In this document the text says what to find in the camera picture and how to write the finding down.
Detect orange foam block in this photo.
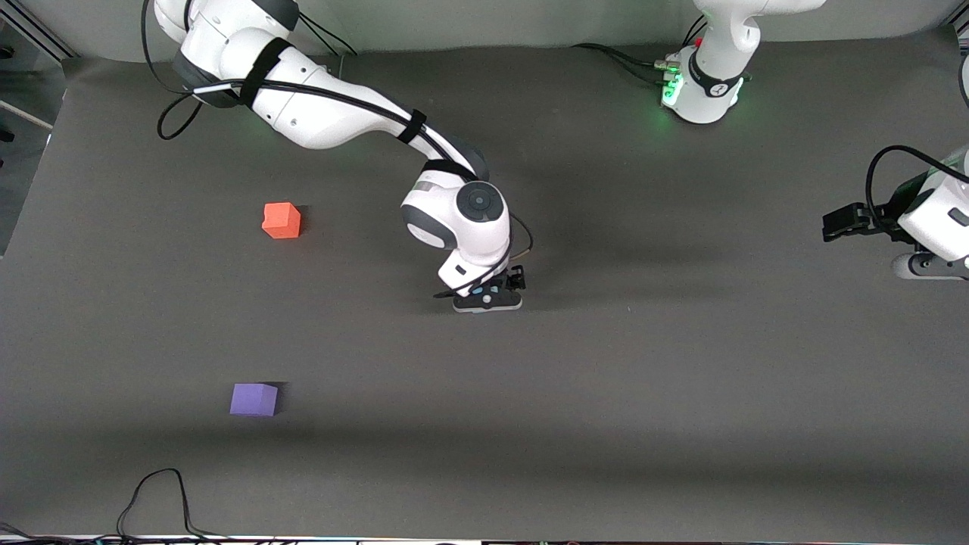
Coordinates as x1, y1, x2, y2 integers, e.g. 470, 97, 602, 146
262, 202, 302, 240

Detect purple foam block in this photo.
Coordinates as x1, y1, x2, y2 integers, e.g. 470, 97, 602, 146
229, 383, 279, 417

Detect dark grey table mat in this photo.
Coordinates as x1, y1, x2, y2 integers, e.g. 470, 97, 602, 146
0, 26, 969, 543

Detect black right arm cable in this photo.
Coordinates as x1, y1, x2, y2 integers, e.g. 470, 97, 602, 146
140, 0, 534, 297

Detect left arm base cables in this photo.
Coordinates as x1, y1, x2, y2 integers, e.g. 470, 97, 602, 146
571, 15, 709, 89

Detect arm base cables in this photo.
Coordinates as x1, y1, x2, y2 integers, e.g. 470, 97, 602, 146
295, 11, 361, 76
571, 15, 709, 89

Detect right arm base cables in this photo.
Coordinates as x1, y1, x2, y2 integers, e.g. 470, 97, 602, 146
295, 11, 361, 76

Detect thin black cable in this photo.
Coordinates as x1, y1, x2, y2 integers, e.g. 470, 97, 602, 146
0, 521, 118, 545
117, 468, 228, 543

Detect aluminium frame rail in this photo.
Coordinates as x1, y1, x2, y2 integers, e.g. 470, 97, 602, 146
0, 0, 78, 60

